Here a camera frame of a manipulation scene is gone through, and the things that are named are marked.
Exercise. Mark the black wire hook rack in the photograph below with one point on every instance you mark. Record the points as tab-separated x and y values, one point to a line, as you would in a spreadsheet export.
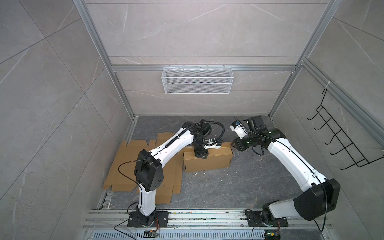
348	146

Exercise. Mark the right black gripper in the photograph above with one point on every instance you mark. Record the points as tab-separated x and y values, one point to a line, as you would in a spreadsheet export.
239	146

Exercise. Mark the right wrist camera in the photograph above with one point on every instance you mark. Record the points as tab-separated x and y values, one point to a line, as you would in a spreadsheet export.
239	129

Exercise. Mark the white wire mesh basket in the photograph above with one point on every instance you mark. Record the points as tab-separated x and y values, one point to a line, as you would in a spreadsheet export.
197	80

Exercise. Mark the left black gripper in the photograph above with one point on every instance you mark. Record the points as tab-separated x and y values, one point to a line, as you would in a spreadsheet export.
203	153

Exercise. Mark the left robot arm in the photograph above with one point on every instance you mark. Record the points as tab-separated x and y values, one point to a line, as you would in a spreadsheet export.
149	165

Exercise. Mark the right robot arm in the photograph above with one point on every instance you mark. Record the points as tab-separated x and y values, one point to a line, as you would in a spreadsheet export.
319	194

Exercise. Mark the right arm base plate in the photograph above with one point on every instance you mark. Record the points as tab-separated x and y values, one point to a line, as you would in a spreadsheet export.
264	219

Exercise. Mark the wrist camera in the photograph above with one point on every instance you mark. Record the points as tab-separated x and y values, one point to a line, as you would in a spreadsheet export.
212	144
239	129

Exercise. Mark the cardboard box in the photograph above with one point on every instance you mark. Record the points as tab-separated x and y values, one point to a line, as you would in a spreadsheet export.
217	159
121	176

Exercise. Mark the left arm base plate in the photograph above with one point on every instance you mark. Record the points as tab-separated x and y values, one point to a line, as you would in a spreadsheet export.
147	219

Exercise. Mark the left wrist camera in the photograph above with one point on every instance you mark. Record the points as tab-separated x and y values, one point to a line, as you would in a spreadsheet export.
212	144

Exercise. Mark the aluminium mounting rail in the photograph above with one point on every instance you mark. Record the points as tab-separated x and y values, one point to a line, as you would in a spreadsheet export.
108	219

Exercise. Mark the aluminium frame profile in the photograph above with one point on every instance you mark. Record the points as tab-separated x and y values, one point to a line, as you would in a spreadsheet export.
375	129

